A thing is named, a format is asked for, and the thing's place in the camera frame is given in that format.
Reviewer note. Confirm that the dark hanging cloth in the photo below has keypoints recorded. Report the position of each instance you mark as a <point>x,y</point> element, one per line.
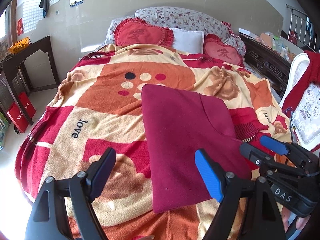
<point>44,5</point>

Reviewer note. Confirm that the metal stair railing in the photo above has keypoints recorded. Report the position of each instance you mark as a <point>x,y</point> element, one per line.
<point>302,32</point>

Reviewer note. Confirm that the red wall sticker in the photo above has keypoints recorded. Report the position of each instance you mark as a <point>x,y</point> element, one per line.
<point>20,27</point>

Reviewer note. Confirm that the yellow plastic basket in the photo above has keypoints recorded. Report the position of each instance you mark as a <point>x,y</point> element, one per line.
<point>19,45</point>

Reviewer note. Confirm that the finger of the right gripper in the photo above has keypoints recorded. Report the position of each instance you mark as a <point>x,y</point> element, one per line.
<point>298,155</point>
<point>265,162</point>

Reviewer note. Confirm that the right red heart cushion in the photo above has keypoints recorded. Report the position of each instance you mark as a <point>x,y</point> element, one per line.
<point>215,48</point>

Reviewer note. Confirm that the maroon fleece shirt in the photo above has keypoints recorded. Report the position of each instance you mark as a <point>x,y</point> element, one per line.
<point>177,123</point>

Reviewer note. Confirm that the white pillow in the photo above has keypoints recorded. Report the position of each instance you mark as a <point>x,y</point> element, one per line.
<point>188,41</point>

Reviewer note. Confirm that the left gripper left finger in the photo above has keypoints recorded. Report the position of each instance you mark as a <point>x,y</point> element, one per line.
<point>48,218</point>

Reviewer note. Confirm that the red gift box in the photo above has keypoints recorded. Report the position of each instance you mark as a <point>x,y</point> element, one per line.
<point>17,117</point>

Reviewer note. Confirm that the red garment on chair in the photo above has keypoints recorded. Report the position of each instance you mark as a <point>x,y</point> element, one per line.
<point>294,95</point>

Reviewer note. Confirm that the dark carved wooden headboard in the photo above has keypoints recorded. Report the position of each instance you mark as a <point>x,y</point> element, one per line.
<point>268,63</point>

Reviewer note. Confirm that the floral quilt roll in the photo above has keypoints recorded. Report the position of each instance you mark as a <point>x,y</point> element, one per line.
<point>187,19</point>

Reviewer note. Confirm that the dark wooden side table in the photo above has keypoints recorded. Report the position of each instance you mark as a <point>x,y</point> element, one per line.
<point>11,66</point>

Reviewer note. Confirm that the left red heart cushion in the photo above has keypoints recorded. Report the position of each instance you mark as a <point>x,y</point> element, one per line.
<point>138,31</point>

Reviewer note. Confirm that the white upholstered chair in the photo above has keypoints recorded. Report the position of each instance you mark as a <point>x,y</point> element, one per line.
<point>304,121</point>

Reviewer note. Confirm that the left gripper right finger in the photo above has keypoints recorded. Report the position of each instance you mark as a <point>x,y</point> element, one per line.
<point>261,218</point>

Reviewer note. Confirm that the orange red love blanket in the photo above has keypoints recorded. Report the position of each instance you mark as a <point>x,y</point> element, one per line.
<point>99,105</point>

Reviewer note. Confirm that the red heart cushion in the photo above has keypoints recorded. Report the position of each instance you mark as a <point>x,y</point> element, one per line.
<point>138,31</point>
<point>215,48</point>

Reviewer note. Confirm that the person's right hand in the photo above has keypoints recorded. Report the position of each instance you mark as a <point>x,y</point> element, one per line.
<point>287,218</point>

